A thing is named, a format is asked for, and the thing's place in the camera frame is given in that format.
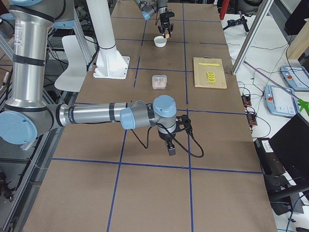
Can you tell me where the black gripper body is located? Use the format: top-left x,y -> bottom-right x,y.
158,128 -> 175,143
160,12 -> 174,30

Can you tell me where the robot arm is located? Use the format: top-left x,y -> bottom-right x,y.
134,0 -> 175,39
0,0 -> 180,155

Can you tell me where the clear plastic egg box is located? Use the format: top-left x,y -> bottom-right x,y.
152,75 -> 167,89

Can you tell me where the white bowl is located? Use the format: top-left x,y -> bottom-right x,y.
154,36 -> 167,48

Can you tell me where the bamboo cutting board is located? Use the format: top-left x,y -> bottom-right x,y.
193,57 -> 227,89

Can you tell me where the yellow plastic knife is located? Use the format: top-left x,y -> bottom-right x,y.
198,62 -> 220,67

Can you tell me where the white chair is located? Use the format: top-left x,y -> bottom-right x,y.
55,35 -> 87,92

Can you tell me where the teach pendant near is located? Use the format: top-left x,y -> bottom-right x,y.
264,85 -> 300,118

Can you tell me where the teach pendant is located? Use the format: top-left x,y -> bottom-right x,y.
264,85 -> 300,118
280,66 -> 309,92

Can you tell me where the black monitor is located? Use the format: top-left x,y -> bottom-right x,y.
269,113 -> 309,180

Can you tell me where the teach pendant far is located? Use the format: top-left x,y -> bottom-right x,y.
280,66 -> 309,92

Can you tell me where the reacher grabber stick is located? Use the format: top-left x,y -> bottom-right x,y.
243,61 -> 309,115

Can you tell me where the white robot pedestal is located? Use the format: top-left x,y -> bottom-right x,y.
86,0 -> 130,79

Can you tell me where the aluminium frame post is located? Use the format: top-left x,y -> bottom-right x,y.
231,0 -> 274,75

